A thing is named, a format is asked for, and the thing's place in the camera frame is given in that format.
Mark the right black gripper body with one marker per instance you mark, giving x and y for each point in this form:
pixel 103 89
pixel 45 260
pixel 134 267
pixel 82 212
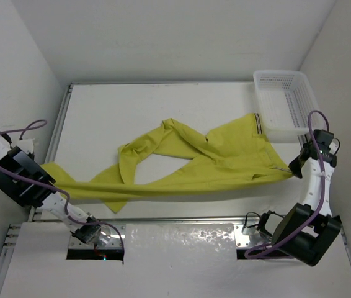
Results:
pixel 295 166

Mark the yellow-green trousers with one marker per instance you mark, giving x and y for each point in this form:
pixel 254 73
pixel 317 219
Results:
pixel 233 156

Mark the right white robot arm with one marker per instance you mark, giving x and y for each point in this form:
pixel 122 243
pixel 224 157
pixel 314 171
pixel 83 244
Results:
pixel 308 247

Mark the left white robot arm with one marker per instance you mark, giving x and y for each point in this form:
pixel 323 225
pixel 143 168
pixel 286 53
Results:
pixel 28 184

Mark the white perforated plastic basket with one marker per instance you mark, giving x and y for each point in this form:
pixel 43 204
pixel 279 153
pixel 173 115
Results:
pixel 284 99

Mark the white front cover board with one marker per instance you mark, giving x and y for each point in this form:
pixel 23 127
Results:
pixel 167 260

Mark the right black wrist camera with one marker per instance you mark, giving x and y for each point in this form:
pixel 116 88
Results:
pixel 323 139

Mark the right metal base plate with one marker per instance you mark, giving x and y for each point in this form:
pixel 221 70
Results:
pixel 246 238

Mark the metal base plate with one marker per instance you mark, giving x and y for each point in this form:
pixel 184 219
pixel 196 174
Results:
pixel 103 237
pixel 246 238

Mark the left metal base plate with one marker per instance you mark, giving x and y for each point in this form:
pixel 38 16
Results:
pixel 103 237

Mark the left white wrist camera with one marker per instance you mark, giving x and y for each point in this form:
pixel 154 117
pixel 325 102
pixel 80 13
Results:
pixel 27 145

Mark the aluminium table frame rail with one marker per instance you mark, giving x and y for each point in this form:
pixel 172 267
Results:
pixel 14 229

